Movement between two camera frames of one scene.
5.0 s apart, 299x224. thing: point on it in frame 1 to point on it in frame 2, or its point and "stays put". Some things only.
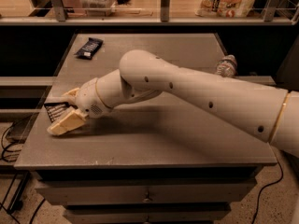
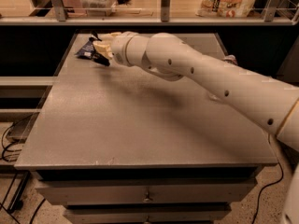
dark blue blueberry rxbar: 90,49 stays put
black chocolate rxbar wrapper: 54,108 to 96,55
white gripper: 88,99 to 119,48
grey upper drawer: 150,192 stays put
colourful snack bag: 227,1 stays put
